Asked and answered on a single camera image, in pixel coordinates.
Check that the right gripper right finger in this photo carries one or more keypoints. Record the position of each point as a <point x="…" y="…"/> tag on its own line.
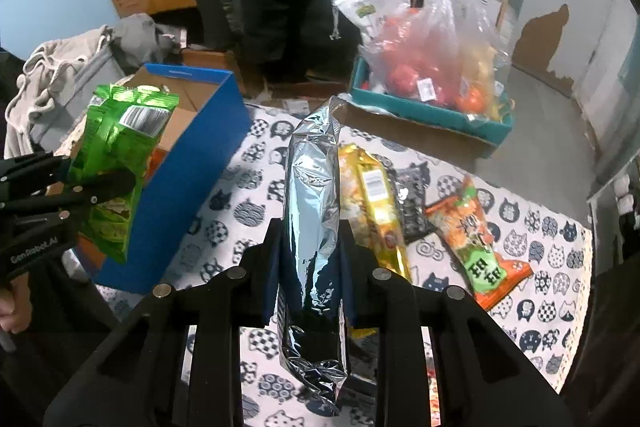
<point x="377" y="298"/>

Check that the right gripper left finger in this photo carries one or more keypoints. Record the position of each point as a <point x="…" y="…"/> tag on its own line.
<point x="243" y="295"/>

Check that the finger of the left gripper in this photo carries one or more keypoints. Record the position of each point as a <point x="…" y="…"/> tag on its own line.
<point x="68" y="196"/>
<point x="23" y="176"/>

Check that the silver foil snack bag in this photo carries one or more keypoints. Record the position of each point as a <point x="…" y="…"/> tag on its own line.
<point x="311" y="322"/>

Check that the yellow cracker pack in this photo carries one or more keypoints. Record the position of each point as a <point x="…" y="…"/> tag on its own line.
<point x="368" y="203"/>

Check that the orange green snack bag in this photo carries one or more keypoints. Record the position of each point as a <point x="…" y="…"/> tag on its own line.
<point x="461" y="223"/>

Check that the black small snack bag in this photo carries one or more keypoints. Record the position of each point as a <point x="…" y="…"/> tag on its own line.
<point x="409" y="190"/>

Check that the orange black chip bag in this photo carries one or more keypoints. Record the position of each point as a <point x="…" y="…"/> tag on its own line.
<point x="157" y="157"/>

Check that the orange fries snack bag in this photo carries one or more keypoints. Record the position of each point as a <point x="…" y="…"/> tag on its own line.
<point x="433" y="395"/>

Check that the left hand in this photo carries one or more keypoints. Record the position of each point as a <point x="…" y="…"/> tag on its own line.
<point x="15" y="306"/>

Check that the blue cardboard box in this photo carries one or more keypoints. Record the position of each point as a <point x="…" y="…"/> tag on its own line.
<point x="207" y="128"/>

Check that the cat pattern tablecloth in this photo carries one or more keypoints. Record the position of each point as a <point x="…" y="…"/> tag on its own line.
<point x="547" y="257"/>

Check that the grey hoodie pile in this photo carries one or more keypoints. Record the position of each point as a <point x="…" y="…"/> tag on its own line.
<point x="57" y="81"/>

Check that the brown cardboard box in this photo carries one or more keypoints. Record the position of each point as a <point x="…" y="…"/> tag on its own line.
<point x="457" y="148"/>

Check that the teal cardboard box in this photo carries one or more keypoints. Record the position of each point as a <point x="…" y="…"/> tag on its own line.
<point x="493" y="132"/>

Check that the white shoe rack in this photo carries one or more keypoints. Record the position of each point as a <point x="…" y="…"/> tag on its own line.
<point x="614" y="218"/>

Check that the clear bag of fruit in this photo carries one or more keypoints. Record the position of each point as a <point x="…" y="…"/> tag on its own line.
<point x="445" y="53"/>

